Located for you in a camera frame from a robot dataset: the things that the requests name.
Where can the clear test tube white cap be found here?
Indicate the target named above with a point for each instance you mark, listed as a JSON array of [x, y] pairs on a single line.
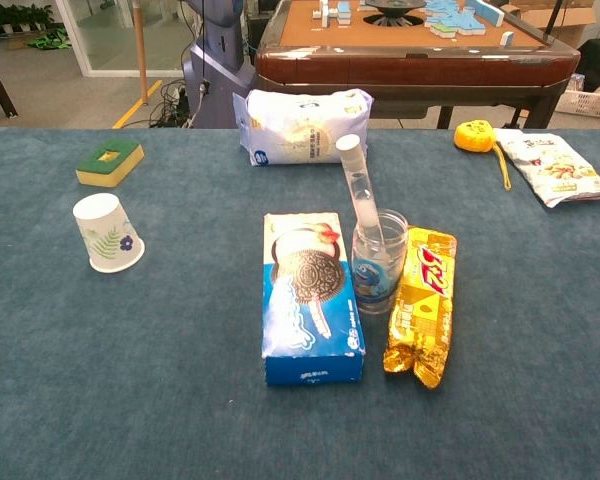
[[357, 175]]

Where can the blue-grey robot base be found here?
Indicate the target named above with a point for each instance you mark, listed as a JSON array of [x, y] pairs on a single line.
[[220, 75]]

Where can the blue Oreo cookie box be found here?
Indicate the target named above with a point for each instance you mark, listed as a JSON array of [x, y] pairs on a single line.
[[305, 300]]

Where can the clear plastic jar blue cartoon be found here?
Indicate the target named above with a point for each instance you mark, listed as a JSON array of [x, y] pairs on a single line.
[[375, 287]]

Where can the white rice bag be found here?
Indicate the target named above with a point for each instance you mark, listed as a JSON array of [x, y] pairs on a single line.
[[305, 130]]

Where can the gold yellow snack wrapper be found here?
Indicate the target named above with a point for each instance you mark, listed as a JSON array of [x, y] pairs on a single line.
[[425, 310]]

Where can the white floral paper cup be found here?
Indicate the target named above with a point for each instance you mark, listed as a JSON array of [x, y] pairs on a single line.
[[107, 235]]

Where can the blue felt table mat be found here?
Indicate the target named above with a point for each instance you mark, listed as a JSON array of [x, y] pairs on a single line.
[[130, 350]]

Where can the brown mahjong table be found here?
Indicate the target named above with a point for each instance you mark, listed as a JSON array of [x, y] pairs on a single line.
[[405, 65]]

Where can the green yellow sponge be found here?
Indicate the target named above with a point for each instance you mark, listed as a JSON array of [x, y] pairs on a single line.
[[110, 162]]

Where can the black mahjong table centre dome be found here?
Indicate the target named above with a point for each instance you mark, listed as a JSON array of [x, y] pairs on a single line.
[[395, 12]]

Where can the wooden pole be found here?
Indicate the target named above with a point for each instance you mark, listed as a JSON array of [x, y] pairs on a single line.
[[141, 50]]

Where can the white nut snack bag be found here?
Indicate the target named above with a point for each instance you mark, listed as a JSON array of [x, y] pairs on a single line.
[[555, 170]]

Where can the white blue mahjong tile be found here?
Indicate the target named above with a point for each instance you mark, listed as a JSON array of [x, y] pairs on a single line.
[[507, 38]]

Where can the white plastic basket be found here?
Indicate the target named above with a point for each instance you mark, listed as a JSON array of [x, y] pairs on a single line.
[[585, 105]]

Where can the brown cardboard box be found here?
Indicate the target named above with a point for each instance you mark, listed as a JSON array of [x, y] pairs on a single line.
[[575, 25]]

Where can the potted green plants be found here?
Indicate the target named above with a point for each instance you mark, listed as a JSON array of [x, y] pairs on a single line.
[[15, 17]]

